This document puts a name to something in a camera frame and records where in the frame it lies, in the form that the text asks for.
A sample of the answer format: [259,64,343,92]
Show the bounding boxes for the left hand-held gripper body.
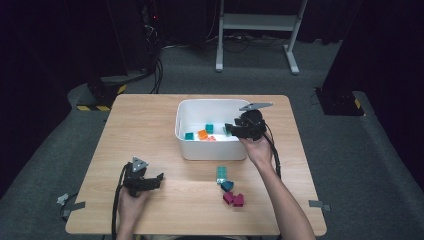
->
[122,156,156,198]

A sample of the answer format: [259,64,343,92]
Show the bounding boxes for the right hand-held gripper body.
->
[234,101,274,142]

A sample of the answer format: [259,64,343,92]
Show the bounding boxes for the white plastic bin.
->
[174,98,252,162]

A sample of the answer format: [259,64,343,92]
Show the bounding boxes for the person's right hand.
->
[239,135,275,171]

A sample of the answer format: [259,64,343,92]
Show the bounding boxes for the person's left hand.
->
[116,187,151,228]

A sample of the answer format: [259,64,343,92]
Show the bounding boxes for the flat teal toy brick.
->
[216,165,228,185]

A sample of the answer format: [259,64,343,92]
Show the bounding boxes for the grey tape strip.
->
[308,199,332,213]
[56,192,87,218]

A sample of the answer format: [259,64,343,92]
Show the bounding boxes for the black stand base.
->
[314,87,366,117]

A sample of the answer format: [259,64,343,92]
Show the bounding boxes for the stand base with striped tape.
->
[67,74,129,113]

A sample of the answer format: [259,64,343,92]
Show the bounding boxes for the white metal stand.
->
[215,0,309,76]

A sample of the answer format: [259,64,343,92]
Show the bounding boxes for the black equipment rack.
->
[106,0,164,76]

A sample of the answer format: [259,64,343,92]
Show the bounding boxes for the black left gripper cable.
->
[111,163,132,240]

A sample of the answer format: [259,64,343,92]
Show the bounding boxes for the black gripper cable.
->
[263,123,283,180]
[111,163,132,240]

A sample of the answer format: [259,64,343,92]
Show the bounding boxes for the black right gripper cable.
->
[263,123,283,180]

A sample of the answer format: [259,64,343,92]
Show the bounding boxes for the black cables under stand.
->
[205,31,288,54]

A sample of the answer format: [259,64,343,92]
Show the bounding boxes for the black floor cable bundle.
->
[149,56,165,95]

